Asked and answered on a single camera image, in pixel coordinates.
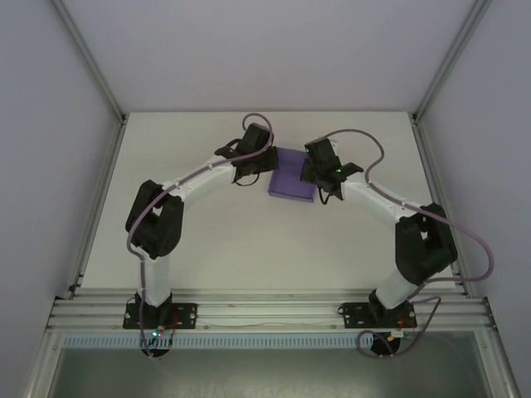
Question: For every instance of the purple cardboard box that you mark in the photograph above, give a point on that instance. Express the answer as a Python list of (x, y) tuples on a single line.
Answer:
[(288, 182)]

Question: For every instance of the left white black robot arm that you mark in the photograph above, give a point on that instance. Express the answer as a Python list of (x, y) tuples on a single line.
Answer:
[(199, 184)]

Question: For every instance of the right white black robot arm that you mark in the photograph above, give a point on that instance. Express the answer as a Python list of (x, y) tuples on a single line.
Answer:
[(373, 199)]

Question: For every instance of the grey sheet metal panel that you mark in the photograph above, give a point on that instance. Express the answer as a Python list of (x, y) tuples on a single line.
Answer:
[(269, 373)]

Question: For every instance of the aluminium table side rail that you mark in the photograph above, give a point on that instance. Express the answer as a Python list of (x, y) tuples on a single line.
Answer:
[(110, 166), (431, 166)]

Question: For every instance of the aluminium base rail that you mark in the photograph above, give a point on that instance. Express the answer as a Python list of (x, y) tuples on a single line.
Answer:
[(269, 315)]

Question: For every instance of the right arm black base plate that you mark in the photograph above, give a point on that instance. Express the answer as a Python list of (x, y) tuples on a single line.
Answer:
[(352, 315)]

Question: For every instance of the aluminium frame post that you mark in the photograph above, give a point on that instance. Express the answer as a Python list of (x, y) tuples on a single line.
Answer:
[(89, 62), (452, 58)]

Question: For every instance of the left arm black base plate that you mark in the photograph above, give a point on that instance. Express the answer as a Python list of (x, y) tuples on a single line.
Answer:
[(186, 315)]

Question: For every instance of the aluminium lower frame bar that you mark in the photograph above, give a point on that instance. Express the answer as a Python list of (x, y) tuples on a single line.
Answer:
[(498, 365), (39, 365)]

